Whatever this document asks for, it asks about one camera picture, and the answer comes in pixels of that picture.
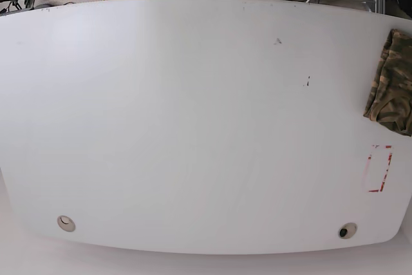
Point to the camouflage T-shirt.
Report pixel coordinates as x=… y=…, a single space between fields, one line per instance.
x=389 y=101

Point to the red tape rectangle marking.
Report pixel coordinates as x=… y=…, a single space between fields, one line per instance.
x=377 y=168

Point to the table cable grommet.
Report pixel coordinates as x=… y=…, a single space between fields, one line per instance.
x=347 y=231
x=66 y=223

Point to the left table cable grommet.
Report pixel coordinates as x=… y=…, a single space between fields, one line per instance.
x=66 y=223

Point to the right table cable grommet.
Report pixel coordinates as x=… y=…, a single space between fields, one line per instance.
x=347 y=231

